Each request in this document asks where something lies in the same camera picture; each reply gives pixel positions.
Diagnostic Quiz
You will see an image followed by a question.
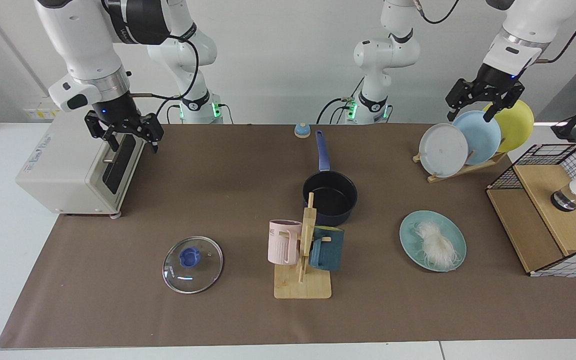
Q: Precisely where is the brown table cloth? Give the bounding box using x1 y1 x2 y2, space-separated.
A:
0 123 576 349

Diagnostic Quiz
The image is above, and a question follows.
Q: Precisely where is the teal plate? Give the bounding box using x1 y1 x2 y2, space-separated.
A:
399 210 467 273

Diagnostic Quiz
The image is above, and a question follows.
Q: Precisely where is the wooden cup stand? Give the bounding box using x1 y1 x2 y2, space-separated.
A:
273 192 333 300

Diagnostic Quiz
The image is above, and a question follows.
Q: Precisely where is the light blue plate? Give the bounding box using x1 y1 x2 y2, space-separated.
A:
452 110 502 166

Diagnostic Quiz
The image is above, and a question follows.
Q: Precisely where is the pale toaster oven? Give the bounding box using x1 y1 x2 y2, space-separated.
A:
15 109 146 219

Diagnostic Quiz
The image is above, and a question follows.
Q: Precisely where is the black base cable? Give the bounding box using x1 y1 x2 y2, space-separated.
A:
316 77 365 124

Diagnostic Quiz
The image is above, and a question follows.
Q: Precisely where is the wooden plate rack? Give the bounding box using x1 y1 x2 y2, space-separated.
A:
412 151 508 184

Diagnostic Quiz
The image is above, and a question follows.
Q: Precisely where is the wire basket with wooden floor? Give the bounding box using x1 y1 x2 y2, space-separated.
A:
486 143 576 278

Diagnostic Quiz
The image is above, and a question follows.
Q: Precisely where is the yellow plate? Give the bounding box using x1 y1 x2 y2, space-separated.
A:
483 99 535 154

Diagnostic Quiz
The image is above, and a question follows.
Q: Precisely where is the white plate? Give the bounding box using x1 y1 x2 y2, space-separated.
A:
418 123 469 179

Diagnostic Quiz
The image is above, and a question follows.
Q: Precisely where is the black pot with blue handle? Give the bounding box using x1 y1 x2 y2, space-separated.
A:
302 130 358 226

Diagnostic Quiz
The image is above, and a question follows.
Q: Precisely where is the white wall socket strip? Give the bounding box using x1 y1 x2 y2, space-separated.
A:
23 102 66 120

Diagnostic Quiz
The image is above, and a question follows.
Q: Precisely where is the glass lid with blue knob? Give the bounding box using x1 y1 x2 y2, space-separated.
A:
162 236 224 295

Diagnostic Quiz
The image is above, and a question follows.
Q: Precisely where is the dark teal cup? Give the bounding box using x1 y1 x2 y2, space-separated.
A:
308 226 345 272

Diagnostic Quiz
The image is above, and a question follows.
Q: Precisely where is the pink cup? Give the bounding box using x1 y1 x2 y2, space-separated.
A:
267 219 303 266

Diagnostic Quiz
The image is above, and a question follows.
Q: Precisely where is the white vermicelli bundle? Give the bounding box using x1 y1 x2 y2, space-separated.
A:
413 221 464 268

